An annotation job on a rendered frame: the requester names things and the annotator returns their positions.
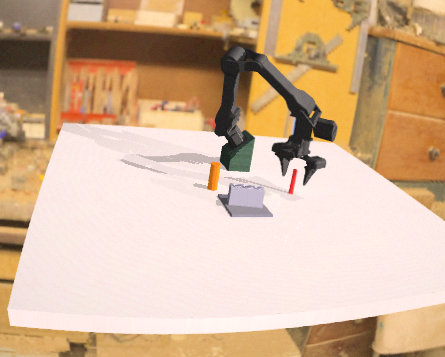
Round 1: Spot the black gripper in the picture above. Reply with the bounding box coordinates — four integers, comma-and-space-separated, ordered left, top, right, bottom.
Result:
271, 133, 326, 187

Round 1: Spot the red peg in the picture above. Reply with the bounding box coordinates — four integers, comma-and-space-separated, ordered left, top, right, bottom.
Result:
289, 169, 298, 194

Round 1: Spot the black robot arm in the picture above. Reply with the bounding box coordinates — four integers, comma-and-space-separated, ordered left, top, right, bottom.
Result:
214, 46, 338, 161

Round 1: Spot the orange cylinder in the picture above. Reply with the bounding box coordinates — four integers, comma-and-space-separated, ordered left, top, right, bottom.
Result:
207, 162, 221, 191

